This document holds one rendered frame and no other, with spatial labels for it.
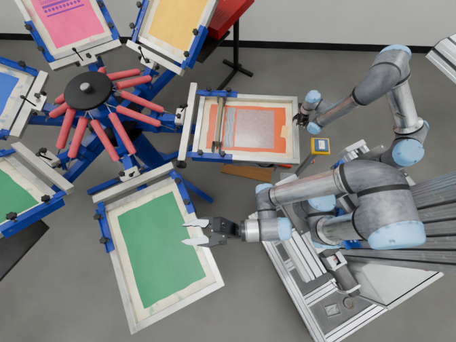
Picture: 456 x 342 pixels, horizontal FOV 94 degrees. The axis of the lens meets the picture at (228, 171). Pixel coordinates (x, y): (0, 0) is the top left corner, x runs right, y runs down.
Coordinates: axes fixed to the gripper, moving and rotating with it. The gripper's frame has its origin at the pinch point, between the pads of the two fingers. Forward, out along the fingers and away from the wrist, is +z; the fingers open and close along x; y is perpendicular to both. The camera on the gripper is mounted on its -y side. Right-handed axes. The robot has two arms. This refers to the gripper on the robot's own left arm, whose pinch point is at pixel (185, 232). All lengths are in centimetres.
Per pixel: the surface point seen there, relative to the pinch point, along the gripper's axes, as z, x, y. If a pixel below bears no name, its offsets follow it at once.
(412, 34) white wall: -273, 270, 105
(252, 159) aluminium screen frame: -32, 63, 61
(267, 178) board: -59, 91, 155
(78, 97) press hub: 79, 94, 23
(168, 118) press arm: 29, 97, 51
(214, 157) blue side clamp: -5, 65, 59
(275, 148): -51, 72, 63
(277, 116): -56, 100, 59
